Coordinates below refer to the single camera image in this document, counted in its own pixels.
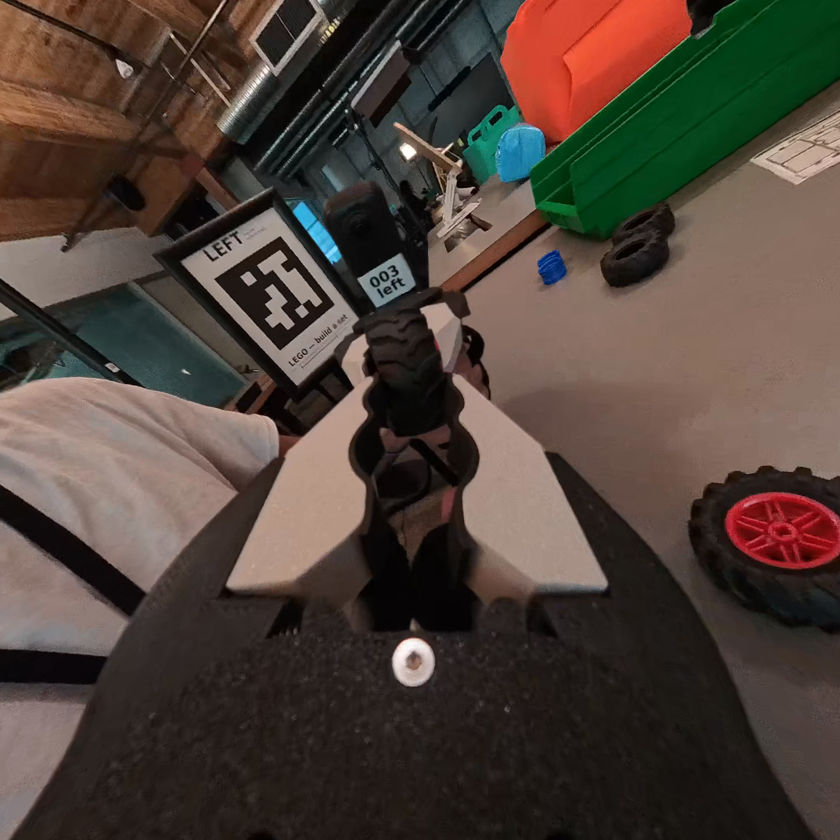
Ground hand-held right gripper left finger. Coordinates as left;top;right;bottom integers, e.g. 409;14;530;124
225;381;388;601

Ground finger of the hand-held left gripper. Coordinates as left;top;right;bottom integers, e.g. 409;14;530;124
427;305;465;373
341;328;372;389

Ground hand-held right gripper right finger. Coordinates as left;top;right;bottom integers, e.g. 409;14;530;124
446;379;609;601

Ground black rubber toy tire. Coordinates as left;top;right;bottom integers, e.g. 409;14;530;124
364;308;454;437

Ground person's left hand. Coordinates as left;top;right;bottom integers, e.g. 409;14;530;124
453;344;492;401

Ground wooden board white stand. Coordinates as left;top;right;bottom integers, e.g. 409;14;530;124
392;121;487;240

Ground black framed marker sign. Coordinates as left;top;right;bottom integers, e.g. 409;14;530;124
153;187;362;395

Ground green carry bag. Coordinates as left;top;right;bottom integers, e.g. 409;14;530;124
462;105;522;185

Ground light blue plastic bag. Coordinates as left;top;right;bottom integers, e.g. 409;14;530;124
495;123;547;185

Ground loose black toy tire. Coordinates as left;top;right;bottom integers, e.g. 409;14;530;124
600;230;670;288
613;202;677;247

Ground white ceiling air vent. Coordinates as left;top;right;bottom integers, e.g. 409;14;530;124
248;0;329;76

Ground black toy wheel red rim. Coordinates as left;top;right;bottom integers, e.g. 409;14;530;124
688;466;840;634

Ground orange plastic bin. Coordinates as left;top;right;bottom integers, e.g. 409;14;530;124
500;0;693;145

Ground green plastic bin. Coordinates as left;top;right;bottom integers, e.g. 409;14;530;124
530;0;840;240

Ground printed instruction sheet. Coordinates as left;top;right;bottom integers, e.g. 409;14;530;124
751;121;840;185

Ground silver air duct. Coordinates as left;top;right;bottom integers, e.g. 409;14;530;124
217;66;290;145

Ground black shoulder strap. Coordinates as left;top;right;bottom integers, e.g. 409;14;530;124
0;486;148;686

